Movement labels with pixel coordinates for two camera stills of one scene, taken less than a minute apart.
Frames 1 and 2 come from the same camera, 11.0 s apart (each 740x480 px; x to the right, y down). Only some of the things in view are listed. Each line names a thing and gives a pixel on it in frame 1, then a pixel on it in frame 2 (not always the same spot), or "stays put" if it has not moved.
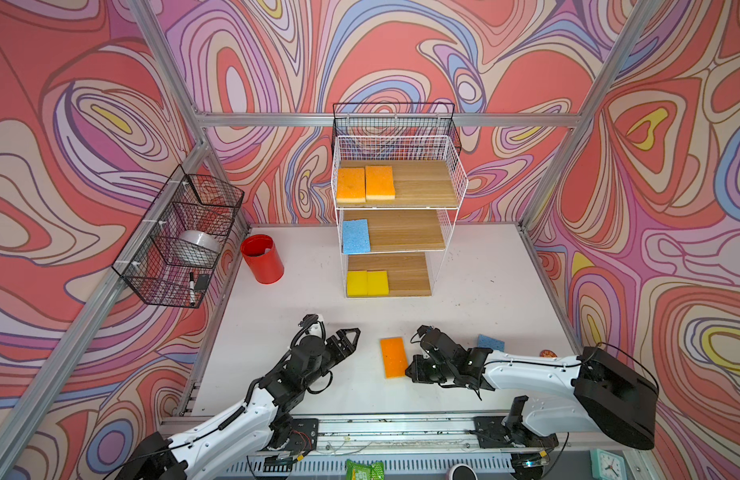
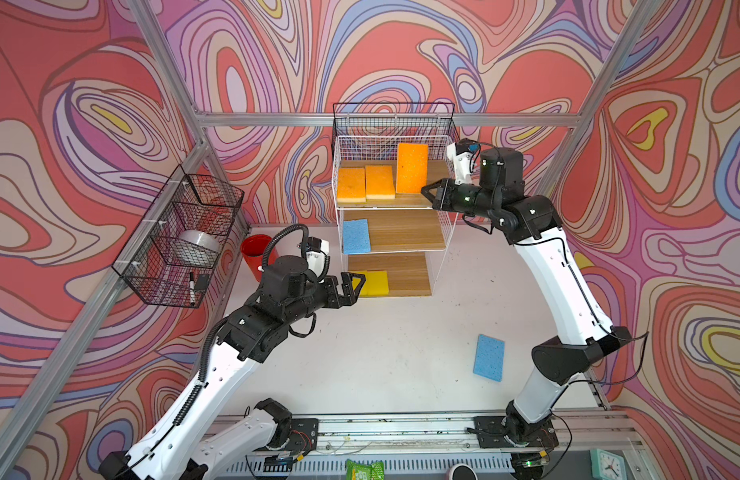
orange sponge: [350, 187] stays put
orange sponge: [379, 182] stays put
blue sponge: [355, 237] stays put
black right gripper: [419, 376] to [437, 202]
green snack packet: [375, 471] stays put
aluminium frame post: [636, 22] stays put
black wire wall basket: [173, 252] stays put
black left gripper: [345, 350] to [349, 298]
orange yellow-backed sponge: [394, 357] to [411, 167]
